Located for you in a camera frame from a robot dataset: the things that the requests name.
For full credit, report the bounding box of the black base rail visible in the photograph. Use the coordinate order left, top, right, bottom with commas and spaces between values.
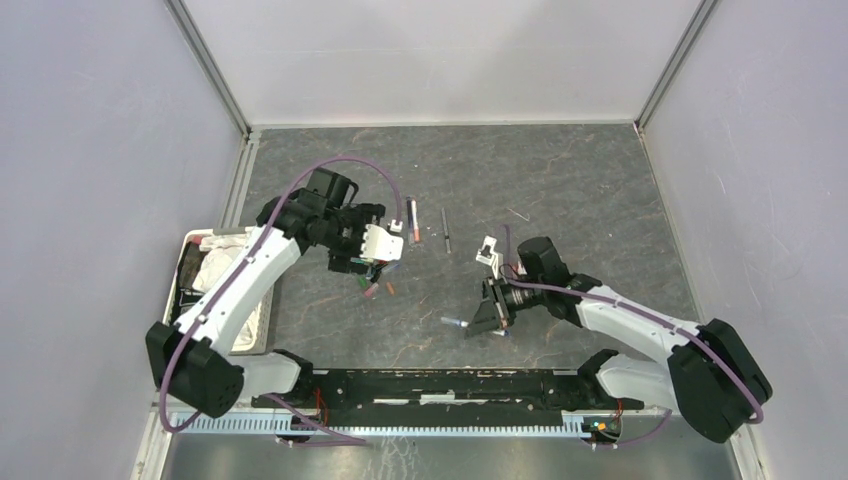
280, 368, 644, 428

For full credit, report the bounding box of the checkered pen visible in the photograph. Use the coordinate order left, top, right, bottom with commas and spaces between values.
440, 207, 452, 255

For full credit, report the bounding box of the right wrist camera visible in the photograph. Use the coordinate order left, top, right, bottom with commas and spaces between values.
475, 236, 507, 280

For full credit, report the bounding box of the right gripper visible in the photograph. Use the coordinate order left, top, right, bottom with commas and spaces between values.
464, 274, 546, 337

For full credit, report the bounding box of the white cloth in basket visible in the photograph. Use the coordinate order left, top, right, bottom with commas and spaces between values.
192, 234, 248, 293

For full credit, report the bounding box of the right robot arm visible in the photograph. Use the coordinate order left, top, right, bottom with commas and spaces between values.
463, 236, 773, 443

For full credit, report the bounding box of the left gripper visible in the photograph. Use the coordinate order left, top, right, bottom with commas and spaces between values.
322, 205, 386, 277

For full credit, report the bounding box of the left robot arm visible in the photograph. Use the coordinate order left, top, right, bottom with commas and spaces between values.
145, 165, 404, 418

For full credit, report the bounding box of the orange capped white marker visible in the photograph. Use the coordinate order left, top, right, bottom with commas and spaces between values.
413, 198, 421, 244

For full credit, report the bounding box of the white plastic basket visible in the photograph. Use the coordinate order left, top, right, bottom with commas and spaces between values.
161, 227, 277, 355

